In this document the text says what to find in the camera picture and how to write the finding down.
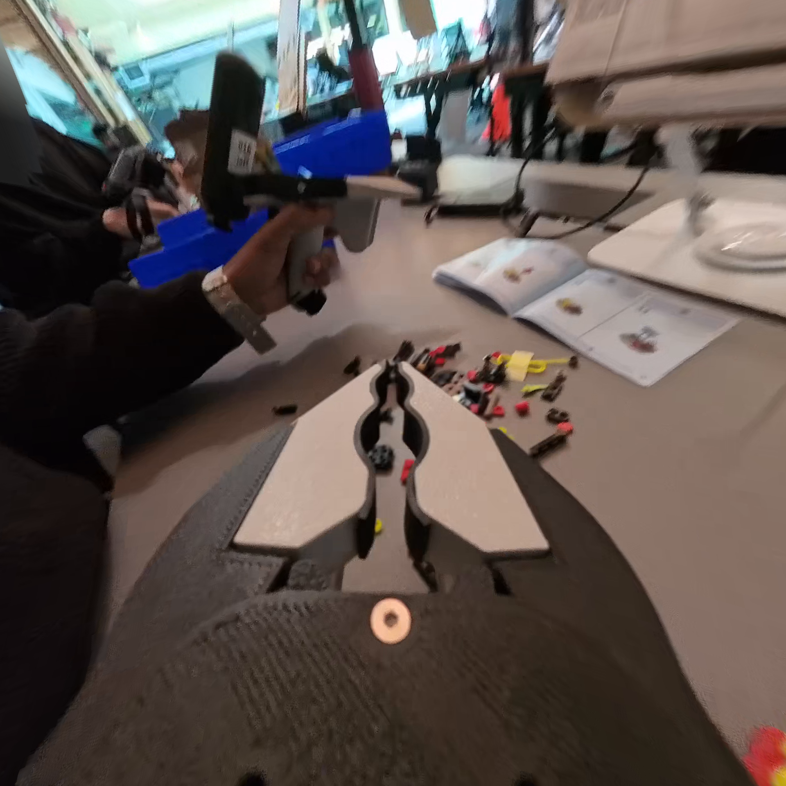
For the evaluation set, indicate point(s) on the blue plastic box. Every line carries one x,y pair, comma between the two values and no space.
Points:
331,147

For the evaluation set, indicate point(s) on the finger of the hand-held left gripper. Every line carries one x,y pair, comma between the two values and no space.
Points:
387,187

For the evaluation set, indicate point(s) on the silver wristwatch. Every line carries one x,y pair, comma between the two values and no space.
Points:
239,313

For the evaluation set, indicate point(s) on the white monitor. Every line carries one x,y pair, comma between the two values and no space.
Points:
675,49

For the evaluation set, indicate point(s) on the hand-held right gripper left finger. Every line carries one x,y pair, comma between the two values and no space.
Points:
319,485

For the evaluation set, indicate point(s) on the black red yellow lego assembly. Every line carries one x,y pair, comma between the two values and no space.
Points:
767,758

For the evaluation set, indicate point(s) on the person's left hand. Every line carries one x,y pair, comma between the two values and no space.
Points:
261,270

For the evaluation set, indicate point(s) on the open lego instruction booklet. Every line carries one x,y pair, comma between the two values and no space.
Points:
614,319

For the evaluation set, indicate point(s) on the person's left forearm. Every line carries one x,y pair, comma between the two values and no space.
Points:
123,344

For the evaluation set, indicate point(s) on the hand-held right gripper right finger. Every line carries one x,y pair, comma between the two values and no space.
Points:
466,485

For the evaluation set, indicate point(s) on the person's black clothing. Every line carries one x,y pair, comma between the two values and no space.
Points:
49,583

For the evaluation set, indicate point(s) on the white lamp stand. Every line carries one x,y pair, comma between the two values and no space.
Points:
651,252

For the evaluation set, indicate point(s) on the dark red pole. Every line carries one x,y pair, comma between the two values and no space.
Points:
367,73

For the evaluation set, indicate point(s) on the pile of lego pieces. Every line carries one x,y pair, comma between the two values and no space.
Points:
485,371

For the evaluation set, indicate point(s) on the white flat device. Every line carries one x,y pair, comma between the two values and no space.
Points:
479,178

